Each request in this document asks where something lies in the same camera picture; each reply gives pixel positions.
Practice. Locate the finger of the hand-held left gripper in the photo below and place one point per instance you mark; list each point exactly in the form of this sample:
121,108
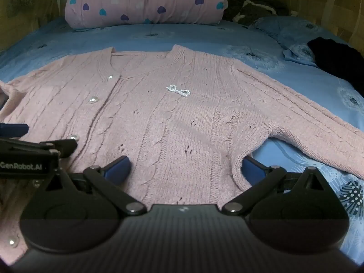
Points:
64,147
14,130

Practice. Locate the blue dandelion bed sheet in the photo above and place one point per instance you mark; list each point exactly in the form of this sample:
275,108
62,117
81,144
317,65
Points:
250,45

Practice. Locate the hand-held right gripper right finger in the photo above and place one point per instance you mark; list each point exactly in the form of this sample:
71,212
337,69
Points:
251,170

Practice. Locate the pink heart print quilt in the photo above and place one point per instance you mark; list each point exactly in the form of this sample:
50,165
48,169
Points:
145,2

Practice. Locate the dark fluffy blanket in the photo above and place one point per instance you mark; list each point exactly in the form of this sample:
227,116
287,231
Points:
256,10

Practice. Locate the blue dandelion pillow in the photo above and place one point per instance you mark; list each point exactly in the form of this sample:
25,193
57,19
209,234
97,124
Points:
287,31

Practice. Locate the pink knit cardigan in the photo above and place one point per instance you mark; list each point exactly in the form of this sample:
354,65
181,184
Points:
182,125

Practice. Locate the black cloth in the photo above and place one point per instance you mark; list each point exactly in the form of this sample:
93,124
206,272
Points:
338,59

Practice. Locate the sheer mosquito net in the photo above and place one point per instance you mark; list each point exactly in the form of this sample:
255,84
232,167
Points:
338,8

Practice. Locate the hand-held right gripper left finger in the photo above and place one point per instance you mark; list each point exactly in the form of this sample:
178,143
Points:
119,167

